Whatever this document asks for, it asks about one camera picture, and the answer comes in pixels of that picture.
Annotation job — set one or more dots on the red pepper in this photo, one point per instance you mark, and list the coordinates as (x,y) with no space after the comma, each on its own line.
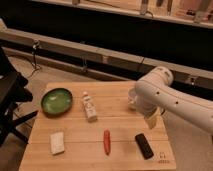
(107,142)

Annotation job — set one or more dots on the white sponge block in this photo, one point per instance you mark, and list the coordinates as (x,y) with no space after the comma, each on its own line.
(57,143)

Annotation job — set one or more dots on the white paper cup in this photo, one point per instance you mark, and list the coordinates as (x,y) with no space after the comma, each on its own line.
(132,99)

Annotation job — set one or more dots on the white squeeze bottle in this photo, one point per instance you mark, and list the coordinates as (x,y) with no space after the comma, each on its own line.
(89,107)

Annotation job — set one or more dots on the black chair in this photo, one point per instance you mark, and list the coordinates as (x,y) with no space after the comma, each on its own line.
(12,91)

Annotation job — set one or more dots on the green bowl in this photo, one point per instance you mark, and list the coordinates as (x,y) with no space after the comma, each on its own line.
(56,101)

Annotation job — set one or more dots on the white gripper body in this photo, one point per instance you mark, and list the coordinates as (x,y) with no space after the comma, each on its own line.
(151,120)

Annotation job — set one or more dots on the black remote control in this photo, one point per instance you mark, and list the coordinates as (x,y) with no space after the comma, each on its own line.
(144,146)

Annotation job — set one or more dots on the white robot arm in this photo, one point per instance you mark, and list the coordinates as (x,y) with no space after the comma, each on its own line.
(153,90)

